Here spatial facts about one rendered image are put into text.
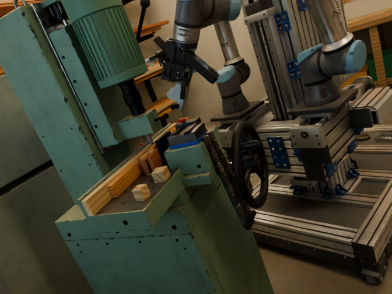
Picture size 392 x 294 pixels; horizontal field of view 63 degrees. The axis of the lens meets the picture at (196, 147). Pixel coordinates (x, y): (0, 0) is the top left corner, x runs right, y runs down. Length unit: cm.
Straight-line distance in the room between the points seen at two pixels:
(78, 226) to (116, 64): 61
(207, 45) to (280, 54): 315
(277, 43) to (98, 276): 126
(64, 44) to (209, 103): 391
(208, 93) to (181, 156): 394
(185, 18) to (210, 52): 380
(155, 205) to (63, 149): 53
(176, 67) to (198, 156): 27
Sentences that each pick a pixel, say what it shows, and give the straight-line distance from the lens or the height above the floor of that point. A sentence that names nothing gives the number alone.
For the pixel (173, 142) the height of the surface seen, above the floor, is 98.
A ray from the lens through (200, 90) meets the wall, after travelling 494.
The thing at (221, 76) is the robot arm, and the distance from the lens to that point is 171.
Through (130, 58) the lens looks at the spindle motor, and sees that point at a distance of 109.
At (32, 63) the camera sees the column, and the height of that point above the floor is 135.
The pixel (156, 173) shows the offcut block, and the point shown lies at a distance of 95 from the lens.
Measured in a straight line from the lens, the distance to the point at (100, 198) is 98.
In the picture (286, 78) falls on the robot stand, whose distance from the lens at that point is 163.
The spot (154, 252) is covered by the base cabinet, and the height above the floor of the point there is 64.
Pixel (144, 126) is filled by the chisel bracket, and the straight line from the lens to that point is 113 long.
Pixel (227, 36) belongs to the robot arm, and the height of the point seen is 119.
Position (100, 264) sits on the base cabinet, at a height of 60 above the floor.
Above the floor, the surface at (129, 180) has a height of 91.
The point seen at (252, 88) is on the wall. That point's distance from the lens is 459.
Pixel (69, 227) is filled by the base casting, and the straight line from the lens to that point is 133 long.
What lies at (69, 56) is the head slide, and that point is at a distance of 118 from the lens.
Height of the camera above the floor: 124
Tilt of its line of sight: 17 degrees down
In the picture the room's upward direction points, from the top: 21 degrees counter-clockwise
